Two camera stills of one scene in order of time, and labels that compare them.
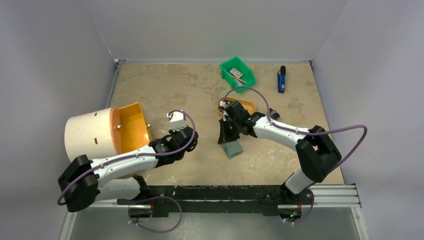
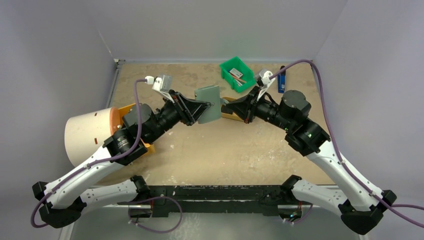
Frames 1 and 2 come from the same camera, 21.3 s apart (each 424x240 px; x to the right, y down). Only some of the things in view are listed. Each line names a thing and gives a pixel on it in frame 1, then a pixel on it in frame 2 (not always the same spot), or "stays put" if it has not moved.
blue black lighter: x=281 y=75 stays put
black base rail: x=260 y=200 stays put
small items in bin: x=236 y=76 stays put
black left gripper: x=172 y=133 to x=189 y=110
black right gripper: x=230 y=122 to x=250 y=108
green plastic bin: x=236 y=73 stays put
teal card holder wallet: x=232 y=148 to x=210 y=94
